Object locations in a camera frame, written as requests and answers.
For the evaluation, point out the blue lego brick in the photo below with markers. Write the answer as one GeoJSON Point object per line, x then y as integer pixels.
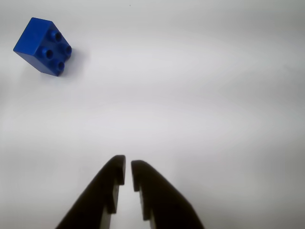
{"type": "Point", "coordinates": [33, 40]}

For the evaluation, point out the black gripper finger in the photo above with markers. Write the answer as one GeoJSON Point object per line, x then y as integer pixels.
{"type": "Point", "coordinates": [95, 202]}
{"type": "Point", "coordinates": [166, 205]}

